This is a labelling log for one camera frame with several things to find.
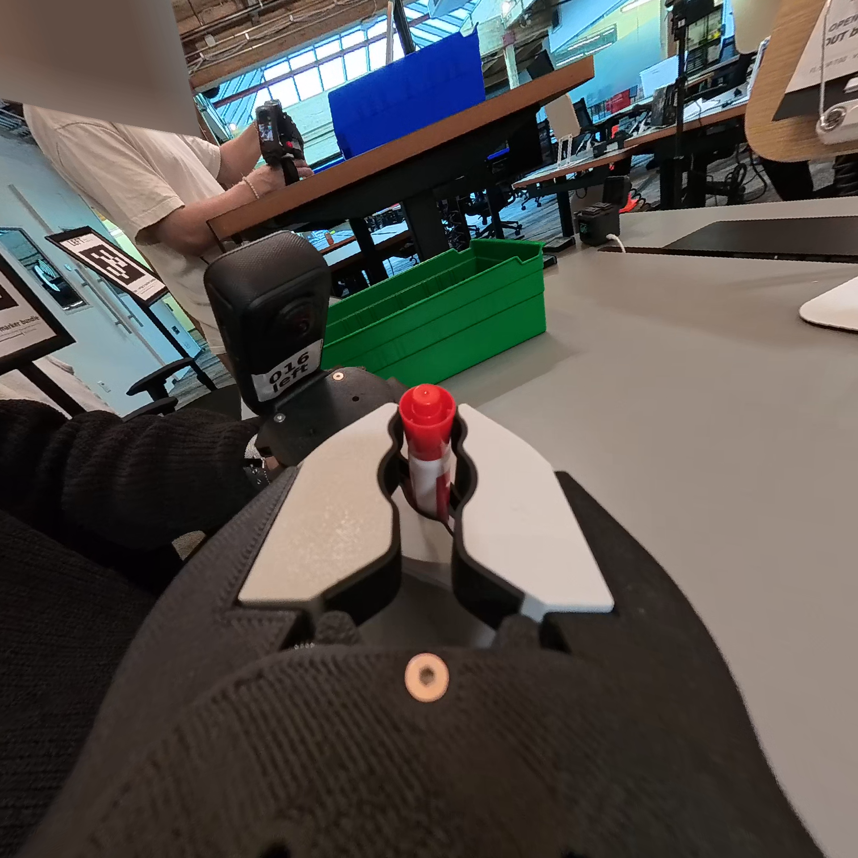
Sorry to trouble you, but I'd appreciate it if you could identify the person's left forearm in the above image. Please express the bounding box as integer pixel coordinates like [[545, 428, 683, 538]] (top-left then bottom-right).
[[0, 400, 262, 551]]

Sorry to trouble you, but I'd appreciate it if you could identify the grey wrist watch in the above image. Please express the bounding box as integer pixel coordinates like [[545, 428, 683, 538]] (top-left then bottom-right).
[[243, 436, 282, 485]]

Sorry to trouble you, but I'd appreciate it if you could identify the background office desk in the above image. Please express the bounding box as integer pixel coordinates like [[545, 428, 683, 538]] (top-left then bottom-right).
[[513, 97, 752, 232]]

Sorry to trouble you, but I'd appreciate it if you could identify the brown wooden desk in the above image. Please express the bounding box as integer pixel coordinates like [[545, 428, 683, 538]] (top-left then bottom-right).
[[191, 55, 597, 286]]

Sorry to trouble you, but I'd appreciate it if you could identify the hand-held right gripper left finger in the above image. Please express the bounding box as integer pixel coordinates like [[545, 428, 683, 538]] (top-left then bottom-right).
[[238, 402, 404, 621]]

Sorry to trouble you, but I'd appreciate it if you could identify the small code sign stand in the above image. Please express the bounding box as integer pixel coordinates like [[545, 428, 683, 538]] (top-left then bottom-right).
[[46, 227, 219, 393]]

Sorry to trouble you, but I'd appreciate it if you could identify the printed instruction sheet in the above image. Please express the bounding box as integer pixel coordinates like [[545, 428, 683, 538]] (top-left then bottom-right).
[[783, 0, 858, 98]]

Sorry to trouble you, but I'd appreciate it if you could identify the black office chair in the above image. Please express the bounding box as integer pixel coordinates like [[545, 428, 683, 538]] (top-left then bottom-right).
[[124, 358, 242, 420]]

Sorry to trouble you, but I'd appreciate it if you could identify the black battery charger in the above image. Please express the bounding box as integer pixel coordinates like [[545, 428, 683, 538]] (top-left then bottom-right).
[[578, 204, 621, 248]]

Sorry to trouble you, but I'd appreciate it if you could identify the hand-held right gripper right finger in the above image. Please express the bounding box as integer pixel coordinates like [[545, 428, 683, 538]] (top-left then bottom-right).
[[450, 402, 615, 630]]

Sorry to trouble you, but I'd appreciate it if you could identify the red dry erase marker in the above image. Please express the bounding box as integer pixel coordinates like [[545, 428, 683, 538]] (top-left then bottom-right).
[[397, 384, 463, 520]]

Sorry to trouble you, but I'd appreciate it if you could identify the blue board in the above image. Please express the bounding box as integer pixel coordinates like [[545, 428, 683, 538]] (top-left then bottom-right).
[[327, 30, 485, 160]]

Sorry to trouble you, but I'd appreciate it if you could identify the white and wood document stand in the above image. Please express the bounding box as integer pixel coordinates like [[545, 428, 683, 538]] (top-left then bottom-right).
[[744, 0, 858, 332]]

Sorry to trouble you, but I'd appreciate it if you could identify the large code sign stand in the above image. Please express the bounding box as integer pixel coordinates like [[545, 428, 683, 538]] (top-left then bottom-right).
[[0, 251, 76, 416]]

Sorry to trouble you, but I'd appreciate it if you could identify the green plastic bin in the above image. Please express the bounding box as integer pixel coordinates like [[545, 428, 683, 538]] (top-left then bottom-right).
[[320, 239, 547, 386]]

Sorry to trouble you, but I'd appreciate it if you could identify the white sign holder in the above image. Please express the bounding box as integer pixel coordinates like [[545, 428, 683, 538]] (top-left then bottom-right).
[[543, 94, 585, 165]]

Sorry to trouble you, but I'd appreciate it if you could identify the grey table cable flap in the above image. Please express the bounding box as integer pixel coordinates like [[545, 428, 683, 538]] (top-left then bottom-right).
[[597, 216, 858, 259]]

